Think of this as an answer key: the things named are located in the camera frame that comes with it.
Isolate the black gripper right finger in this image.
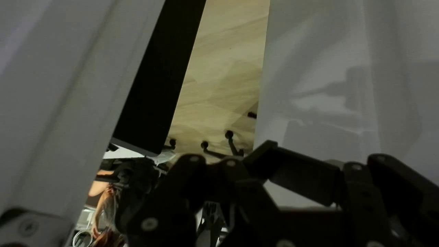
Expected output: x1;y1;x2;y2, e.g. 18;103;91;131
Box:
279;153;439;247

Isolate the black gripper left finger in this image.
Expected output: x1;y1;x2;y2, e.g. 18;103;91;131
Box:
116;139;345;247

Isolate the white panel door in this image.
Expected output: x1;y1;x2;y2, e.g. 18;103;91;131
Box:
253;0;439;212

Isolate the white door jamb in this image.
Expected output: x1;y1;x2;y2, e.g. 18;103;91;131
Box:
0;0;168;225

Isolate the seated person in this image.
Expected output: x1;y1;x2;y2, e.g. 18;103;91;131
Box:
87;159;160;247

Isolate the white desk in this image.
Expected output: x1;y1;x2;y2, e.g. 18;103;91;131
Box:
101;139;180;169

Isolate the black office chair base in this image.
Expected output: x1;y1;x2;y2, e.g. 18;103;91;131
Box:
164;109;258;161

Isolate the black flat panel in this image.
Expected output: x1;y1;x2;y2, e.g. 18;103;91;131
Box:
112;0;209;157

